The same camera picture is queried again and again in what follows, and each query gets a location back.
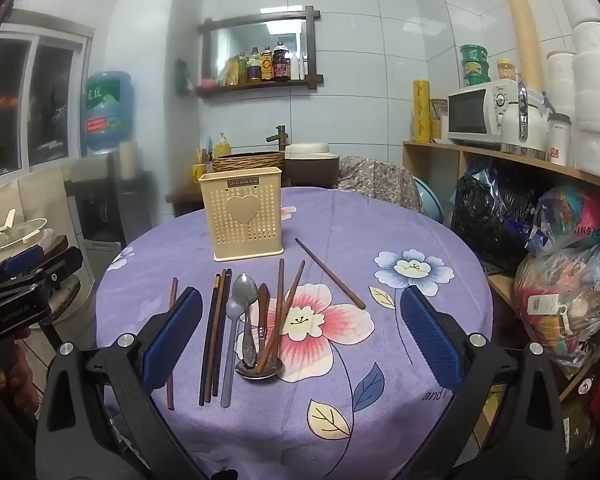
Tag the grey plastic spoon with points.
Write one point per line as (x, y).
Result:
(228, 370)

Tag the window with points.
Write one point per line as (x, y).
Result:
(30, 105)

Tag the metal spoon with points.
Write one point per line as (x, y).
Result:
(245, 287)

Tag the person's left hand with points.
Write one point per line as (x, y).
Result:
(2, 377)

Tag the white tumbler red label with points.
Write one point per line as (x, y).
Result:
(559, 140)

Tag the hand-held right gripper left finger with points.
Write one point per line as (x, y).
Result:
(175, 340)

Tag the stack of white foam bowls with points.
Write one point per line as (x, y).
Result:
(597, 90)

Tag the pink bowl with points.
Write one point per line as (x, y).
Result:
(208, 82)

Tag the wooden framed mirror shelf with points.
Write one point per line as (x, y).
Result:
(260, 35)

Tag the clear bag colourful packets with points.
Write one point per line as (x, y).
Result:
(580, 215)
(565, 310)

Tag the beige paper roll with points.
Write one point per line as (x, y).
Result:
(128, 160)

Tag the purple label bottle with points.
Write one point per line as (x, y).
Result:
(254, 67)

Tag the grey water dispenser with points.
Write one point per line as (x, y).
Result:
(110, 205)

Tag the white bottle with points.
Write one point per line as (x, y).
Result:
(303, 66)
(295, 67)

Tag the white brown rice cooker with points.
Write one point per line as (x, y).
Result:
(312, 160)

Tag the yellow lid jar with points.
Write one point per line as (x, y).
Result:
(506, 69)

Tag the amber yellow label bottle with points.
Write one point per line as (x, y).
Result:
(266, 66)

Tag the wooden shelf unit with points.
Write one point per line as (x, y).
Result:
(505, 157)

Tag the yellow mug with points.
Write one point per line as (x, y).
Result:
(198, 172)

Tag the yellow soap bottle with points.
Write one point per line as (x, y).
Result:
(222, 147)

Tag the purple floral tablecloth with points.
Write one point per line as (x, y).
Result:
(380, 220)

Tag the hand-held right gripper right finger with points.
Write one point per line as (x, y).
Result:
(430, 340)

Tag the white microwave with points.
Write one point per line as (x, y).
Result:
(475, 112)

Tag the dark brown chopstick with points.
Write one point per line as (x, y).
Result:
(223, 320)

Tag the white pot with glass lid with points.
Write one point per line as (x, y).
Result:
(20, 235)

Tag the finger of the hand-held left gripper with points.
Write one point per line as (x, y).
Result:
(62, 266)
(24, 261)

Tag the yellow green oil bottle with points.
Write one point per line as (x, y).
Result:
(242, 70)

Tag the black plastic bag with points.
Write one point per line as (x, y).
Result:
(490, 220)

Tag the stack of yellow paper cups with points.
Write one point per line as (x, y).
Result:
(522, 35)

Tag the woven pattern sink basin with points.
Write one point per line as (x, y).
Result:
(250, 161)

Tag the dark sauce bottle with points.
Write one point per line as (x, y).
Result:
(280, 65)

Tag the blue water jug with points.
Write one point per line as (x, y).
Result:
(107, 110)

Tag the stack of white paper cups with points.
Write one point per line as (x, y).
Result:
(561, 80)

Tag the brass faucet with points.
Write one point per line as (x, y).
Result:
(279, 136)

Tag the light blue basin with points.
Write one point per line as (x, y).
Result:
(430, 200)

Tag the beige plastic cutlery holder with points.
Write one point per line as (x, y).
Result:
(240, 210)

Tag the floral patterned cloth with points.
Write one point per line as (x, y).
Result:
(380, 180)

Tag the white kettle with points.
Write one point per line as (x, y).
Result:
(522, 125)

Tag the glass jar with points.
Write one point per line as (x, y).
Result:
(439, 117)

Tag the yellow roll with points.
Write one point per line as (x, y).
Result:
(421, 110)

